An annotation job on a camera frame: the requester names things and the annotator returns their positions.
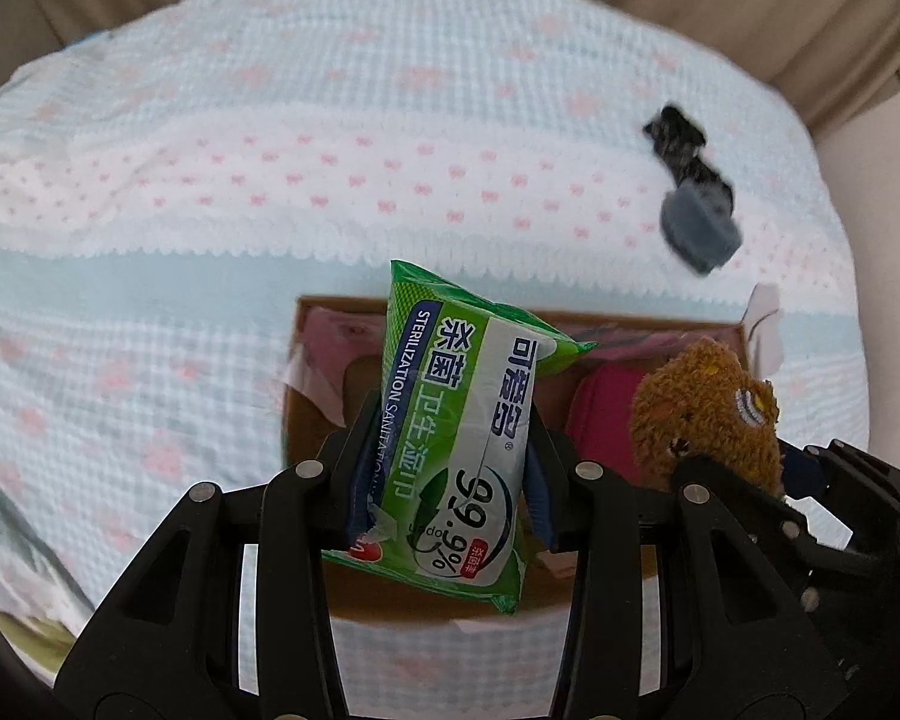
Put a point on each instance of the magenta soft pouch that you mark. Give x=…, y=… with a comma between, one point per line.
x=604, y=420

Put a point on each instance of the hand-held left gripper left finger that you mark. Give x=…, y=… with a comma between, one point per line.
x=363, y=481

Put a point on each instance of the light blue printed blanket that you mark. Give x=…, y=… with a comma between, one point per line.
x=270, y=187

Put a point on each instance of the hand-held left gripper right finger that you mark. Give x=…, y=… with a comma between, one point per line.
x=537, y=496

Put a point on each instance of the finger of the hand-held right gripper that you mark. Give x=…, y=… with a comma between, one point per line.
x=801, y=471

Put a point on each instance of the brown plush toy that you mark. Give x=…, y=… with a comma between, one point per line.
x=709, y=420

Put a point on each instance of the black crumpled cloth item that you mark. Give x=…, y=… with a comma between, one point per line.
x=686, y=150

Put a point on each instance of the green wet wipes packet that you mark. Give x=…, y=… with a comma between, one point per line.
x=465, y=420

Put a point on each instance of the cardboard box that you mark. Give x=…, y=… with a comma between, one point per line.
x=309, y=427

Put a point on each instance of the grey rolled cloth item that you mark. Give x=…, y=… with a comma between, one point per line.
x=699, y=231

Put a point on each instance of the pink soft item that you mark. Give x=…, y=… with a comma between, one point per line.
x=337, y=349

